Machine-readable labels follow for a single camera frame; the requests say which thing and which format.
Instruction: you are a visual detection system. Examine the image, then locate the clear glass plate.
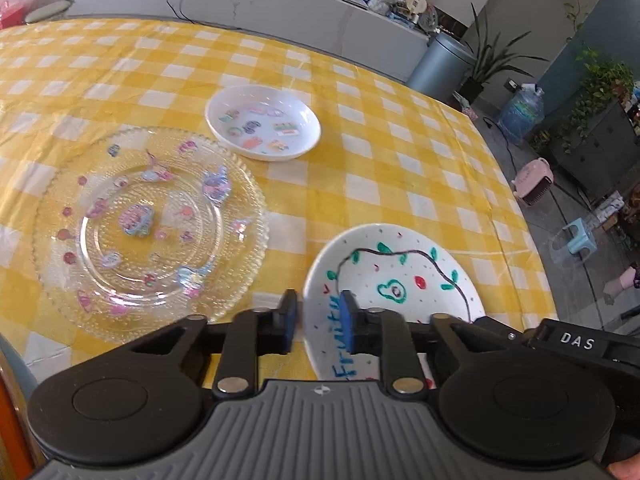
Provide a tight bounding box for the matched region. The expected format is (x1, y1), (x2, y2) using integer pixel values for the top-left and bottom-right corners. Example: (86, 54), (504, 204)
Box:
(31, 126), (271, 346)

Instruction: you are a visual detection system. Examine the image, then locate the dark grey cabinet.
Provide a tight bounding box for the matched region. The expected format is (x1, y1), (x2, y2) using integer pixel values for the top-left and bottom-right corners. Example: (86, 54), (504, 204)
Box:
(547, 105), (640, 201)

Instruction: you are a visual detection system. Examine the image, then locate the pink space heater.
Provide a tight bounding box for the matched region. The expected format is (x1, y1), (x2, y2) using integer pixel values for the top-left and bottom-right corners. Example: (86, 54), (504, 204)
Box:
(511, 157), (556, 207)

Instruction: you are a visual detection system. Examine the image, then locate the small white sticker plate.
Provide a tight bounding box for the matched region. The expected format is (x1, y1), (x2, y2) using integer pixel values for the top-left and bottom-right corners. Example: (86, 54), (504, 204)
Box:
(205, 85), (322, 162)

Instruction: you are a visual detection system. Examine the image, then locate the yellow checked tablecloth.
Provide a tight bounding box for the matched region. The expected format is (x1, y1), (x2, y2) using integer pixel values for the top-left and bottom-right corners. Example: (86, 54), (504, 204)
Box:
(0, 17), (558, 391)

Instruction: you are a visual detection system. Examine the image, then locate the person's right hand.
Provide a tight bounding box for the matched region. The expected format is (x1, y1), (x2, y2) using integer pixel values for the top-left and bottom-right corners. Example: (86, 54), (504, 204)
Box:
(607, 455), (640, 480)

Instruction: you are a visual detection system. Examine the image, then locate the white fruit-painted plate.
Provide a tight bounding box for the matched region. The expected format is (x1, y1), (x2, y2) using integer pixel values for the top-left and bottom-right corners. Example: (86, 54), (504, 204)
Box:
(302, 223), (487, 383)

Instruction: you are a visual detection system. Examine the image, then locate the grey-blue trash bin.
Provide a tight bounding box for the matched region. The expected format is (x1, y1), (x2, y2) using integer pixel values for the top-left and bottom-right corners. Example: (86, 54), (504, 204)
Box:
(406, 32), (476, 103)

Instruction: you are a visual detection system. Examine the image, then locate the black floor cable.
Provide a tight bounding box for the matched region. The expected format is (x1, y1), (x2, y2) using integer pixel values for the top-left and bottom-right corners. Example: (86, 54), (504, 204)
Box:
(482, 117), (518, 153)

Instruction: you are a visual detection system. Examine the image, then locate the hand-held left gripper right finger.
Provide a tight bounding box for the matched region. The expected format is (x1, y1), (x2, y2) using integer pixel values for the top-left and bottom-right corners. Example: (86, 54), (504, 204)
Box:
(341, 290), (503, 395)

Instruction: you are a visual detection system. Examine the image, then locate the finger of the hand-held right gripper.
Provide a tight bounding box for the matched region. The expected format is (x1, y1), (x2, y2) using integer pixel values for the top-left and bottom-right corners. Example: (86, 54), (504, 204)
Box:
(470, 315), (546, 348)

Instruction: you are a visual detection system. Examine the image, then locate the pink storage box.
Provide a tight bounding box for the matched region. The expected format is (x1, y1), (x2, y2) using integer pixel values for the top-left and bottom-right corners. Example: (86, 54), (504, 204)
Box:
(0, 0), (26, 30)

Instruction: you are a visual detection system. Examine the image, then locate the white marble tv console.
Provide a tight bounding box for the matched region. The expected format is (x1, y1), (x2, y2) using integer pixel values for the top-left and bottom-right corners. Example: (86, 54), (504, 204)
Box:
(25, 0), (431, 81)

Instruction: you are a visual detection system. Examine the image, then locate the tall-leaf potted plant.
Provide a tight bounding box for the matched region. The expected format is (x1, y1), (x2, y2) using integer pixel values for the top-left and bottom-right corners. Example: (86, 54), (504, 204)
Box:
(457, 2), (551, 106)

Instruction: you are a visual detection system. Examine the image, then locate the green trailing vine plant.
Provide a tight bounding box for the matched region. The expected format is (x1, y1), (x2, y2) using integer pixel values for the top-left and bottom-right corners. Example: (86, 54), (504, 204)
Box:
(560, 47), (636, 153)

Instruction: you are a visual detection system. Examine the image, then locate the small blue plastic stool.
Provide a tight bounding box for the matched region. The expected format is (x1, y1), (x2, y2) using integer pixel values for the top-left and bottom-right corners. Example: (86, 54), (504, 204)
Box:
(549, 217), (598, 261)

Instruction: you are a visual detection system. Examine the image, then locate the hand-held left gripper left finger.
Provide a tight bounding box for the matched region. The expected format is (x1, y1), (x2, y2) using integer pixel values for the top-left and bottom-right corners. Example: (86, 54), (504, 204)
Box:
(127, 290), (299, 396)

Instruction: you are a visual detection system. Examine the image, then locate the blue water jug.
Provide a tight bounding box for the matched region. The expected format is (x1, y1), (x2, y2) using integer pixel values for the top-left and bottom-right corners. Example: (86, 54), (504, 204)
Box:
(497, 85), (546, 143)

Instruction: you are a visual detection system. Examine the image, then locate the grey round stool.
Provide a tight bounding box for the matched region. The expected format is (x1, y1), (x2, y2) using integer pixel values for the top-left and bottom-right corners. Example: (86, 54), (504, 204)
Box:
(24, 0), (75, 23)

